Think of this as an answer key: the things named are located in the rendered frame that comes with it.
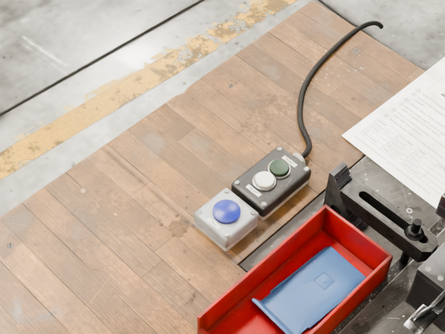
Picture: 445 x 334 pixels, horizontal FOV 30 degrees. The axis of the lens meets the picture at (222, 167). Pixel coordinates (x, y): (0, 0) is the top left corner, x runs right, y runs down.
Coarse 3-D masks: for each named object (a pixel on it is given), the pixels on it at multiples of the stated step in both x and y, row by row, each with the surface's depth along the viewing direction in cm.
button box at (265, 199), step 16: (352, 32) 146; (336, 48) 143; (320, 64) 140; (304, 128) 131; (272, 160) 125; (288, 160) 125; (304, 160) 126; (240, 176) 123; (288, 176) 123; (304, 176) 123; (240, 192) 121; (256, 192) 121; (272, 192) 121; (288, 192) 122; (256, 208) 120; (272, 208) 121
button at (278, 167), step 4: (276, 160) 124; (280, 160) 124; (272, 164) 123; (276, 164) 123; (280, 164) 123; (284, 164) 123; (288, 164) 123; (272, 168) 123; (276, 168) 123; (280, 168) 123; (284, 168) 123; (288, 168) 123; (272, 172) 122; (276, 172) 122; (280, 172) 122; (284, 172) 122; (280, 176) 122
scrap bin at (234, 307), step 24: (312, 216) 115; (336, 216) 115; (288, 240) 112; (312, 240) 119; (336, 240) 119; (360, 240) 114; (264, 264) 111; (288, 264) 116; (360, 264) 116; (384, 264) 110; (240, 288) 109; (264, 288) 114; (360, 288) 108; (216, 312) 108; (240, 312) 111; (336, 312) 106
